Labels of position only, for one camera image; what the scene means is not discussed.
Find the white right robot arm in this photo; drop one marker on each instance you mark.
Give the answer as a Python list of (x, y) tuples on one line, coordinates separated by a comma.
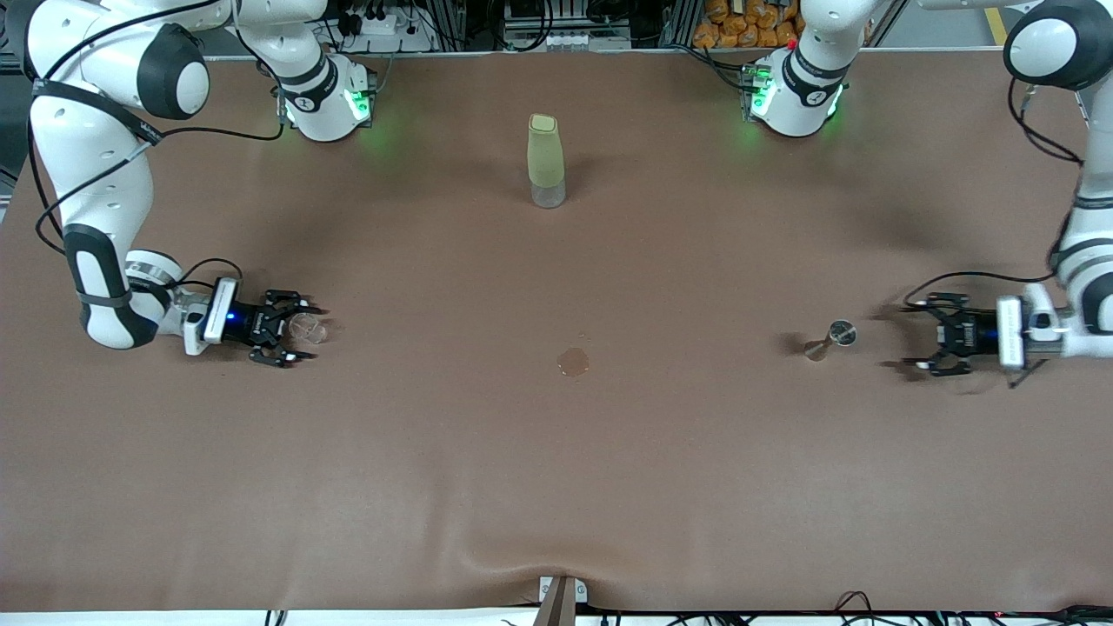
[(96, 174)]

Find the white power strip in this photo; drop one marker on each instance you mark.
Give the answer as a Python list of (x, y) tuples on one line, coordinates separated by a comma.
[(383, 24)]

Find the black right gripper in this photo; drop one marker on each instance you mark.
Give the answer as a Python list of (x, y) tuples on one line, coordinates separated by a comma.
[(255, 324)]

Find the clear glass cup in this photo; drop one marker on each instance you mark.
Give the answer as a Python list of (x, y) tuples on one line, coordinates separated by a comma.
[(309, 329)]

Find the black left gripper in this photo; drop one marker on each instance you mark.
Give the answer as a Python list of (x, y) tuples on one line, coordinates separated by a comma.
[(963, 335)]

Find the round brown coaster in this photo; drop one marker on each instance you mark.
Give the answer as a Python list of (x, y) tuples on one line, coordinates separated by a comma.
[(574, 362)]

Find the metal table clamp bracket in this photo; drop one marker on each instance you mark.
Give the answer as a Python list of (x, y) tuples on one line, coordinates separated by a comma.
[(561, 600)]

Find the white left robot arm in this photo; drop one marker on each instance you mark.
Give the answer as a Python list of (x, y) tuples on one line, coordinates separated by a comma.
[(804, 87)]

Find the brown table cover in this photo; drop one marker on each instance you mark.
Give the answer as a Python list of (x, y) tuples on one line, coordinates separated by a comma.
[(556, 478)]

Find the olive green tall bottle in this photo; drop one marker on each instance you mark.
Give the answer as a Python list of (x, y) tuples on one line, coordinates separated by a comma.
[(545, 156)]

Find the steel double jigger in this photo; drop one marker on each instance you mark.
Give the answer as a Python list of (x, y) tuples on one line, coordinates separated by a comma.
[(841, 332)]

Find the orange snack bag pile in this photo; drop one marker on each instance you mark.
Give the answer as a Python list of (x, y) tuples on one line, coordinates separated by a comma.
[(739, 26)]

